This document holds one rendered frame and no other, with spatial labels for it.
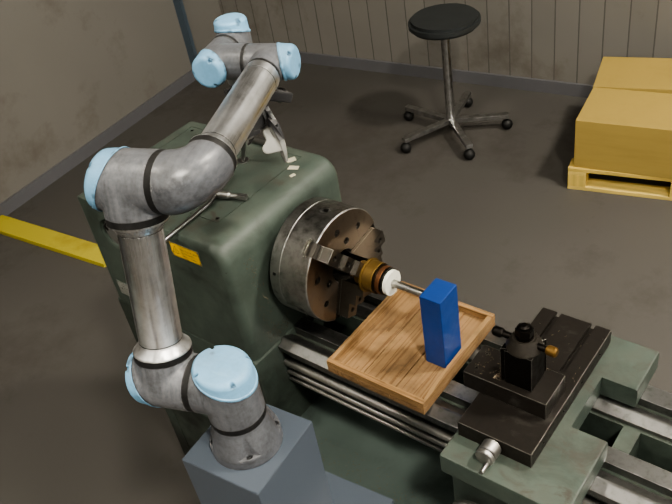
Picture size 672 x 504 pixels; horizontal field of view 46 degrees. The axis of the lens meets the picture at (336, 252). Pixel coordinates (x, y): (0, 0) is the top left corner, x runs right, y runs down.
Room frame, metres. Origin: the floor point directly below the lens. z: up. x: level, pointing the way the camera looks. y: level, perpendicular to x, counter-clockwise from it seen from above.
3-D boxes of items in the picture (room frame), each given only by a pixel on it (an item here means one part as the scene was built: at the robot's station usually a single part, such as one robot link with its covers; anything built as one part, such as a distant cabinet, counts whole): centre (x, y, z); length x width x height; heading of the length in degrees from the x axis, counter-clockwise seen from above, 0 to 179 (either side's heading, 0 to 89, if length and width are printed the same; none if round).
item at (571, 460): (1.19, -0.43, 0.89); 0.53 x 0.30 x 0.06; 136
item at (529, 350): (1.19, -0.36, 1.13); 0.08 x 0.08 x 0.03
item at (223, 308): (1.93, 0.33, 1.06); 0.59 x 0.48 x 0.39; 46
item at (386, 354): (1.50, -0.15, 0.88); 0.36 x 0.30 x 0.04; 136
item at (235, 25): (1.69, 0.13, 1.72); 0.09 x 0.08 x 0.11; 156
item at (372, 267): (1.57, -0.09, 1.08); 0.09 x 0.09 x 0.09; 46
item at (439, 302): (1.43, -0.23, 1.00); 0.08 x 0.06 x 0.23; 136
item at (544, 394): (1.21, -0.34, 1.00); 0.20 x 0.10 x 0.05; 46
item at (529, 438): (1.24, -0.41, 0.95); 0.43 x 0.18 x 0.04; 136
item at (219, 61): (1.59, 0.16, 1.72); 0.11 x 0.11 x 0.08; 66
